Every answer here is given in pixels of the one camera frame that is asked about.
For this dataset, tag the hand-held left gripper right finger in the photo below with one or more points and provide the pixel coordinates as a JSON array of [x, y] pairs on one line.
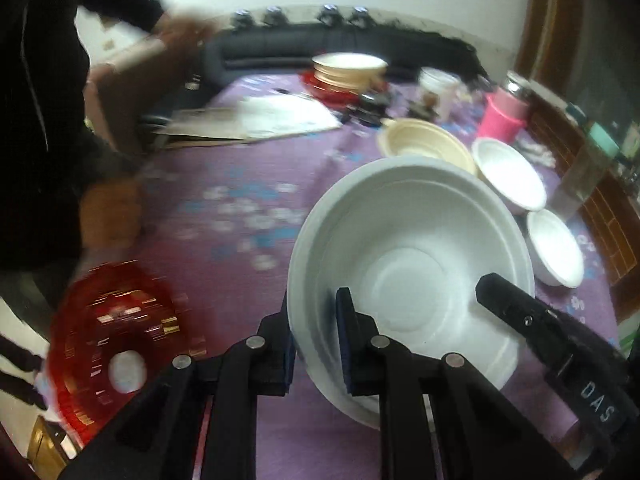
[[345, 340]]

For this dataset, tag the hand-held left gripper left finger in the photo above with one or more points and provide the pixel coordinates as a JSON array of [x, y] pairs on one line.
[[288, 360]]

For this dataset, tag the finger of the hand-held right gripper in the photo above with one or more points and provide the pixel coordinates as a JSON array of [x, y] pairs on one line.
[[505, 297]]

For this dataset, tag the large white foam bowl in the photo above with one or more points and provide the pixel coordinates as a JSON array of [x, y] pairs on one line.
[[415, 240]]

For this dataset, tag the medium white foam bowl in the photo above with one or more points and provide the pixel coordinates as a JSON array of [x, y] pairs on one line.
[[507, 175]]

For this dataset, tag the small white foam bowl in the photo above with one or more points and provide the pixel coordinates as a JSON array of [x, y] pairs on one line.
[[555, 247]]

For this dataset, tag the clear glass bottle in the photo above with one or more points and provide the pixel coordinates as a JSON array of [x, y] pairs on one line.
[[580, 180]]

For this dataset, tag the white glove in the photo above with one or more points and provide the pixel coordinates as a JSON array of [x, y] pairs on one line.
[[537, 152]]

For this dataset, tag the pink knit-sleeved flask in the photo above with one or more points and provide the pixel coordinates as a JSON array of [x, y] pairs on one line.
[[502, 115]]

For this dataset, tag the white plastic jar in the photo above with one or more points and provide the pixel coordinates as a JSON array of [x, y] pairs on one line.
[[442, 85]]

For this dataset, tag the open paper notebook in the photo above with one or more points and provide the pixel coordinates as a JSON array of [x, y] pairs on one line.
[[285, 115]]

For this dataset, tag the black electric motor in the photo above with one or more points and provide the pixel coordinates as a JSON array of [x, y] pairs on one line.
[[371, 105]]

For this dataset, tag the wooden door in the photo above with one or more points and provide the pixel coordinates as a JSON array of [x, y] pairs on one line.
[[547, 20]]

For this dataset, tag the black sofa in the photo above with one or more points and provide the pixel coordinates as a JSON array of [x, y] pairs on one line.
[[280, 47]]

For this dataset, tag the small black gadget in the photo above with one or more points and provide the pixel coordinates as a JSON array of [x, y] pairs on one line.
[[274, 14], [329, 14], [360, 15], [242, 16]]

